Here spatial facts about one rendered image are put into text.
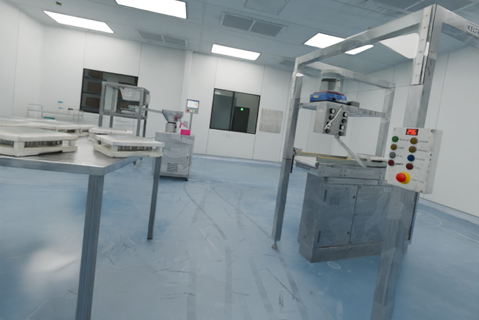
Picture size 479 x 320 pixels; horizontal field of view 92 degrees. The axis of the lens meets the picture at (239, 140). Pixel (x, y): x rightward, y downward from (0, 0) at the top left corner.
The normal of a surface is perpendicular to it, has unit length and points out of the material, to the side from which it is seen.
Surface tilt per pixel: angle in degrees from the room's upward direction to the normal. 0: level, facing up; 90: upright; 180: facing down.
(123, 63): 90
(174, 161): 90
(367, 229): 90
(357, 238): 90
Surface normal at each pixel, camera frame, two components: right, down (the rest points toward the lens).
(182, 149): 0.18, 0.07
